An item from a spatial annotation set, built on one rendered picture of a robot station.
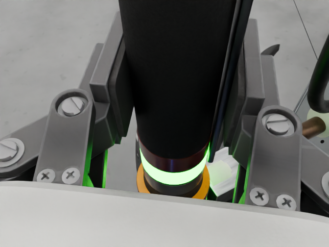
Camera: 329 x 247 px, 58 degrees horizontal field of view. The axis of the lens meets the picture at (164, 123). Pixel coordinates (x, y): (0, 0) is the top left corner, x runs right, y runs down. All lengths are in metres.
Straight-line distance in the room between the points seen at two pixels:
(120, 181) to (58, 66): 1.23
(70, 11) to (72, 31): 0.33
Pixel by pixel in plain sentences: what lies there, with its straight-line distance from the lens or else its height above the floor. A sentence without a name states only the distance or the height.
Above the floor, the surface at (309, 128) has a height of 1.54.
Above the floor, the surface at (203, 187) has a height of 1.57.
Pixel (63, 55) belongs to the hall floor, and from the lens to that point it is 2.82.
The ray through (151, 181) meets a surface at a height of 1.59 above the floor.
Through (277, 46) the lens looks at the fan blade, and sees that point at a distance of 0.50.
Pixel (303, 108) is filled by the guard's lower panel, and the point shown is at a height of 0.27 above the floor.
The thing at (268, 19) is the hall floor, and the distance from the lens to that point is 3.20.
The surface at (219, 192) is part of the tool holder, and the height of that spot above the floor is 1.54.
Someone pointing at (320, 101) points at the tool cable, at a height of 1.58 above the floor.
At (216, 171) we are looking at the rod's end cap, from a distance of 0.21.
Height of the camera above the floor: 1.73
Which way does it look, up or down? 54 degrees down
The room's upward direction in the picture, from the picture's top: 1 degrees counter-clockwise
